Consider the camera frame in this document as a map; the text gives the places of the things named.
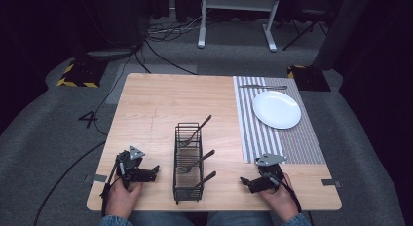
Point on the person's left denim sleeve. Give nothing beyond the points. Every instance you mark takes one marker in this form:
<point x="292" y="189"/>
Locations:
<point x="113" y="221"/>

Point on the grey striped placemat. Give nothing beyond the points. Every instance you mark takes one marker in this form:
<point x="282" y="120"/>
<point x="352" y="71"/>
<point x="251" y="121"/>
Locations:
<point x="256" y="144"/>

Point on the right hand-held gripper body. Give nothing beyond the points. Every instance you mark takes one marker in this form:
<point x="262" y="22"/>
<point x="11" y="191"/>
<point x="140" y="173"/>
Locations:
<point x="268" y="177"/>

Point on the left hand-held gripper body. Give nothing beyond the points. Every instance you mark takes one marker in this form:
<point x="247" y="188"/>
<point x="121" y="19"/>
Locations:
<point x="134" y="174"/>

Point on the black tripod stand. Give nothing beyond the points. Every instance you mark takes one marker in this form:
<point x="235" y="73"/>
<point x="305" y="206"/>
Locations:
<point x="308" y="24"/>

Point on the silver table knife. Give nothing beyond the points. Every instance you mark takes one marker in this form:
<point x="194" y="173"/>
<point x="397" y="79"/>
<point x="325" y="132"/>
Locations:
<point x="263" y="86"/>

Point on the person's right hand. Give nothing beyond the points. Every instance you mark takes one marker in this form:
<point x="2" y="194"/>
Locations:
<point x="281" y="200"/>

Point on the black yellow striped base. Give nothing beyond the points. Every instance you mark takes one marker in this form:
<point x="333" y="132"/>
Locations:
<point x="310" y="78"/>
<point x="82" y="75"/>

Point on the white round plate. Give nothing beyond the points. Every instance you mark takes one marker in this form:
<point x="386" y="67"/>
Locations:
<point x="276" y="109"/>

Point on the person's right denim sleeve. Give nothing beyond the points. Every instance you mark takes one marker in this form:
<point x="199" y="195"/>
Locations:
<point x="297" y="220"/>

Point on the dark grey slanted column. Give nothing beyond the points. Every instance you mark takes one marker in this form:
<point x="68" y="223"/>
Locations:
<point x="344" y="28"/>

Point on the person's denim sleeve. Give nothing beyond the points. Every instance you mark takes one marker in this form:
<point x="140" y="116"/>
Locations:
<point x="297" y="220"/>
<point x="113" y="221"/>

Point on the person's left hand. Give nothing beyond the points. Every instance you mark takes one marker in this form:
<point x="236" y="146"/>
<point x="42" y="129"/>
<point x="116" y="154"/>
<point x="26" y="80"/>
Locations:
<point x="121" y="200"/>

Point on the white metal table frame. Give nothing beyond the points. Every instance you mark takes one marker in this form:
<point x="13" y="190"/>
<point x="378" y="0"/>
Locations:
<point x="238" y="2"/>

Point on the person's jeans legs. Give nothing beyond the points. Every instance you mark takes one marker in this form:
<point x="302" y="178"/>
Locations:
<point x="227" y="219"/>

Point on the grey tape strip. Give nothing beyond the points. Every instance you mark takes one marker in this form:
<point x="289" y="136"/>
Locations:
<point x="331" y="183"/>
<point x="97" y="178"/>

